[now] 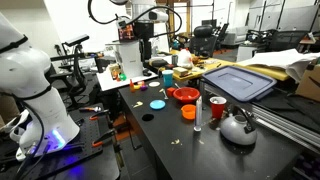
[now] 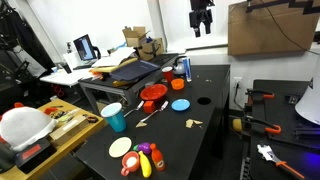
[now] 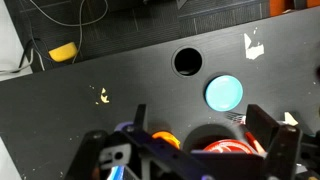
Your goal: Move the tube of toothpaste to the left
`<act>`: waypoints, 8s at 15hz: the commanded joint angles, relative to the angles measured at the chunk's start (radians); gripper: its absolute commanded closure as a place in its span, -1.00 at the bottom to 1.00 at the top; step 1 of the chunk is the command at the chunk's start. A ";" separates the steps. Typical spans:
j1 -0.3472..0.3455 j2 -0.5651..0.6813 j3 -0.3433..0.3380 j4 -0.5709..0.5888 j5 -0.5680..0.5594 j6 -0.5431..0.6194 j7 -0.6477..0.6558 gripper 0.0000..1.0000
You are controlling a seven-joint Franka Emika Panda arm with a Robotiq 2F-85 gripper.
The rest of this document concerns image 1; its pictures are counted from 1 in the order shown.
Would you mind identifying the wooden side table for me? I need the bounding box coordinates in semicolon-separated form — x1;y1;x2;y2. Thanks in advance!
169;49;236;83

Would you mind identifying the small red lit device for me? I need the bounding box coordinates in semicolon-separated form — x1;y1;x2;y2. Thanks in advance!
118;23;136;43

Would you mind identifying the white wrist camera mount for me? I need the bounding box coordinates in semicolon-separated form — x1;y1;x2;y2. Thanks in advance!
148;10;169;23

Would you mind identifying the teal plastic cup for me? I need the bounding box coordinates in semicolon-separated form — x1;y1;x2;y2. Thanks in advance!
161;69;175;88

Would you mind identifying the yellow board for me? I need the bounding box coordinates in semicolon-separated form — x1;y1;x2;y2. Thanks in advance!
238;64;291;83

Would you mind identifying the red plastic bowl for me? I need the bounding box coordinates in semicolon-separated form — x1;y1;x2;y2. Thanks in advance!
172;86;201;104

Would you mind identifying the orange handled adjustable wrench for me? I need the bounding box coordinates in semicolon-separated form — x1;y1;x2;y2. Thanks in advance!
78;105;103;114

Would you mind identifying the blue white toothpaste tube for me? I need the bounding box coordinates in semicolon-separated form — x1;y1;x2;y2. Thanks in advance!
193;95;204;133

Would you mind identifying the white small table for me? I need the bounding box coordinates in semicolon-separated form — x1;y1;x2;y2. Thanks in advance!
96;64;159;93

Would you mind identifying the orange plastic bowl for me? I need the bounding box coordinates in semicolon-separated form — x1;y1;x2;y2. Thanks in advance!
180;104;197;121

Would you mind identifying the red cube block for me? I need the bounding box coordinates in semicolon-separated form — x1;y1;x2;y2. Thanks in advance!
166;87;177;98

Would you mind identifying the white box device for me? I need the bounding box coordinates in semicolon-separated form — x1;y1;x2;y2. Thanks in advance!
114;39;145;80

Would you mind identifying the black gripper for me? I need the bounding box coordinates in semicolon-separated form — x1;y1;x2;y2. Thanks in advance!
133;21;155;62

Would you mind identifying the navy plastic bin lid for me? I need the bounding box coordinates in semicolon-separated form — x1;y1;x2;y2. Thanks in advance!
201;65;278;103

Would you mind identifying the grey kettle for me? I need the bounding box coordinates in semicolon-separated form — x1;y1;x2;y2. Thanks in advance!
219;104;259;147

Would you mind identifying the large open cardboard box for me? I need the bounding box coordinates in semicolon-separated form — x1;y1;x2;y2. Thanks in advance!
295;59;320;103

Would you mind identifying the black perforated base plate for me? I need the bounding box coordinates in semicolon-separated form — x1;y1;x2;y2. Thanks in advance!
0;103;105;180

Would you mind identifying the white paper stack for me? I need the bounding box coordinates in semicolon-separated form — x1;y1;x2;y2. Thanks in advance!
236;48;320;84

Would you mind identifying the orange handled black clamp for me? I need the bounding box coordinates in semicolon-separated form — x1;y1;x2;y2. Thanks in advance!
88;109;110;121
91;128;117;149

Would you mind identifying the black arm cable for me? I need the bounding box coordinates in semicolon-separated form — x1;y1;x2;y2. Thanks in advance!
87;0;183;38

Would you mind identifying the grey sofa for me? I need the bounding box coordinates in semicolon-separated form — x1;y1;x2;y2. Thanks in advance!
220;25;250;47

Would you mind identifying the flat cardboard box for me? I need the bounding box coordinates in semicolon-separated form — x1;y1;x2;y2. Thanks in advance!
172;66;190;78

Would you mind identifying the blue round plate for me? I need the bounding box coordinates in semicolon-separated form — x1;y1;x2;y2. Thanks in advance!
149;99;167;111

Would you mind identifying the red plastic cup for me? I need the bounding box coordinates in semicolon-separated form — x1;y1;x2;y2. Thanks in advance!
209;96;228;120

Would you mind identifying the black pouch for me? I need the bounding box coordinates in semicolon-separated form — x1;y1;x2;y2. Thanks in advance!
148;58;169;70

